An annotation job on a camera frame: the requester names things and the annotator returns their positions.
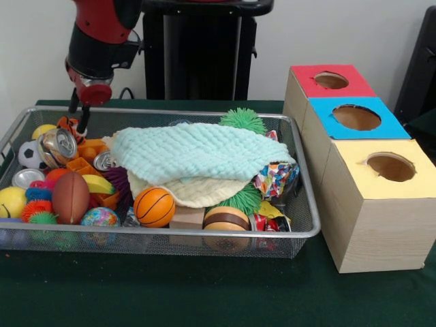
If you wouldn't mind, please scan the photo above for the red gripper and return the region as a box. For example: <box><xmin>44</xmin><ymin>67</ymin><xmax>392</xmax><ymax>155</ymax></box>
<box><xmin>65</xmin><ymin>63</ymin><xmax>113</xmax><ymax>136</ymax></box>

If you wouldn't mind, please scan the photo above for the orange striped plush tiger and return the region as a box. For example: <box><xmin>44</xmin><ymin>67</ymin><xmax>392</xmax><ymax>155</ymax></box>
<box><xmin>56</xmin><ymin>116</ymin><xmax>89</xmax><ymax>144</ymax></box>

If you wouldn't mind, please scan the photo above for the mint green waffle cloth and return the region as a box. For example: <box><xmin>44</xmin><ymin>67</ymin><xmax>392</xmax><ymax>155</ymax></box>
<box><xmin>109</xmin><ymin>122</ymin><xmax>296</xmax><ymax>187</ymax></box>

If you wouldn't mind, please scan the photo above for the metal mesh bin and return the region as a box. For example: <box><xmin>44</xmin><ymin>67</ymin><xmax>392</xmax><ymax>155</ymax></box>
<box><xmin>0</xmin><ymin>105</ymin><xmax>323</xmax><ymax>260</ymax></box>

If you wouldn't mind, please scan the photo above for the plain orange-red ball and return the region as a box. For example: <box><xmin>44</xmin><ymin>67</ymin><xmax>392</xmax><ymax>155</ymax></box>
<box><xmin>45</xmin><ymin>168</ymin><xmax>71</xmax><ymax>183</ymax></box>

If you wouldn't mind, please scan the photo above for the brown toy football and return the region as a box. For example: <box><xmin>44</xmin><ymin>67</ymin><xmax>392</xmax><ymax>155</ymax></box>
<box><xmin>52</xmin><ymin>171</ymin><xmax>91</xmax><ymax>225</ymax></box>

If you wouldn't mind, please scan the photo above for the globe print ball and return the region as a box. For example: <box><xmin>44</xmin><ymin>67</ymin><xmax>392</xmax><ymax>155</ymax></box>
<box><xmin>80</xmin><ymin>206</ymin><xmax>121</xmax><ymax>228</ymax></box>

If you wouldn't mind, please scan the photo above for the yellow smiley ball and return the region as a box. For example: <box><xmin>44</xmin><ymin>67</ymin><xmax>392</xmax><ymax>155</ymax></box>
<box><xmin>0</xmin><ymin>186</ymin><xmax>28</xmax><ymax>219</ymax></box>

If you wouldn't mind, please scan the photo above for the orange toy basketball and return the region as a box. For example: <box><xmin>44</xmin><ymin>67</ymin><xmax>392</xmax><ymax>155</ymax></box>
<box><xmin>133</xmin><ymin>187</ymin><xmax>176</xmax><ymax>228</ymax></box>

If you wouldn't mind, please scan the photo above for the cream waffle cloth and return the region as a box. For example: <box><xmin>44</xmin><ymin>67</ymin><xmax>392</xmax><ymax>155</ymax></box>
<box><xmin>127</xmin><ymin>170</ymin><xmax>253</xmax><ymax>209</ymax></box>

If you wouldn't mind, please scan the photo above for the green spiky ball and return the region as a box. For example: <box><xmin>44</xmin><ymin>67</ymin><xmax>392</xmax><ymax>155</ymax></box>
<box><xmin>218</xmin><ymin>108</ymin><xmax>268</xmax><ymax>136</ymax></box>

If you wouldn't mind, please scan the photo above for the toy hamburger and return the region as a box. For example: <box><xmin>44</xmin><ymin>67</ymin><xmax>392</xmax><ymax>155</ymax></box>
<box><xmin>203</xmin><ymin>206</ymin><xmax>251</xmax><ymax>253</ymax></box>

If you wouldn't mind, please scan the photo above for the colourful patterned wrapper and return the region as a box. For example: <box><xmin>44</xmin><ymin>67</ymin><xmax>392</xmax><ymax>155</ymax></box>
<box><xmin>253</xmin><ymin>131</ymin><xmax>301</xmax><ymax>201</ymax></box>

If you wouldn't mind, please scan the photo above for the dark green side tablecloth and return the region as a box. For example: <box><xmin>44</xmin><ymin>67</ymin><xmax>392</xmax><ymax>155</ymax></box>
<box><xmin>404</xmin><ymin>109</ymin><xmax>436</xmax><ymax>154</ymax></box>

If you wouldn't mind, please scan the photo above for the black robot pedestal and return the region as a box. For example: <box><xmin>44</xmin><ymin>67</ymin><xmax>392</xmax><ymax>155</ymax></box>
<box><xmin>136</xmin><ymin>0</ymin><xmax>275</xmax><ymax>101</ymax></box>

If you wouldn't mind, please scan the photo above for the black furniture frame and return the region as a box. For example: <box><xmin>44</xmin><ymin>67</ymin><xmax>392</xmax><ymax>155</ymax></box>
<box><xmin>394</xmin><ymin>5</ymin><xmax>436</xmax><ymax>121</ymax></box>

